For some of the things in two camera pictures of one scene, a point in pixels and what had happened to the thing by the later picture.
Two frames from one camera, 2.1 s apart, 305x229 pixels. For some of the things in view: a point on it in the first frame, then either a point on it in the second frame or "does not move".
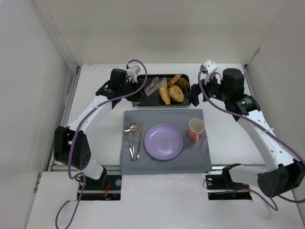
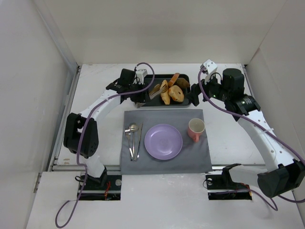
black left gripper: [136, 90] does not move
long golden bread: [164, 93] does not move
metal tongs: [155, 84] -> [153, 92]
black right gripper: [197, 90] does not move
